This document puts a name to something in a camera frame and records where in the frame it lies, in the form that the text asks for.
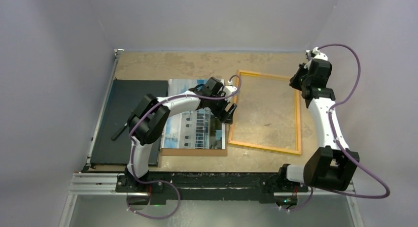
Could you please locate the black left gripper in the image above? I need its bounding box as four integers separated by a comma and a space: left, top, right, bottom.
208, 92, 236, 124

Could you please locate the building and sky photo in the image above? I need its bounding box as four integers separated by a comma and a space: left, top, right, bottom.
161, 78, 227, 151

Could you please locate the yellow wooden picture frame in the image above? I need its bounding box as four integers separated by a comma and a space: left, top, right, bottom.
227, 69, 302, 156

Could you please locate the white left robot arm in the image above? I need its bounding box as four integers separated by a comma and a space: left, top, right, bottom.
125, 77, 242, 192

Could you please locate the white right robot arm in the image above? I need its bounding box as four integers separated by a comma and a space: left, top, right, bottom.
277, 59, 359, 191

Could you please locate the black flat box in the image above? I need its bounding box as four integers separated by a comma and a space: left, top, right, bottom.
90, 79, 169, 166

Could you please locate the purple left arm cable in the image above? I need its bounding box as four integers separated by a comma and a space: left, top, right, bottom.
125, 74, 243, 220

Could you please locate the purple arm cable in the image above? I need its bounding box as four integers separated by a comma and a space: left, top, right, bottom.
278, 43, 391, 213
125, 74, 243, 220

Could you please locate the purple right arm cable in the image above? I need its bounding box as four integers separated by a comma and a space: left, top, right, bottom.
278, 43, 391, 213

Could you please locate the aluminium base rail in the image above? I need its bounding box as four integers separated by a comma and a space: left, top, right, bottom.
68, 172, 356, 207

